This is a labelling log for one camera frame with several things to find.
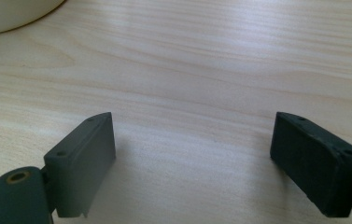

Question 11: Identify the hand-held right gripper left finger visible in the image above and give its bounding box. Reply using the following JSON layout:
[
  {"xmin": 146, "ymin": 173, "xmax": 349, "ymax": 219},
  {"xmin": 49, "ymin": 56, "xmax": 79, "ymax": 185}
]
[{"xmin": 43, "ymin": 111, "xmax": 117, "ymax": 218}]

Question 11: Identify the cream round container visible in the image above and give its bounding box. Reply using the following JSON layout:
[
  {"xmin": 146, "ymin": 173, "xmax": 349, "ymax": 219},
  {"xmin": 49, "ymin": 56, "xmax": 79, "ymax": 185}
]
[{"xmin": 0, "ymin": 0, "xmax": 66, "ymax": 37}]

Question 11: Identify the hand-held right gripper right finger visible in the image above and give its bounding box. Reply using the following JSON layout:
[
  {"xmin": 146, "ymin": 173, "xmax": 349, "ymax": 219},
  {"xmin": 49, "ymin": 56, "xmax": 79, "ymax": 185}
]
[{"xmin": 269, "ymin": 111, "xmax": 352, "ymax": 218}]

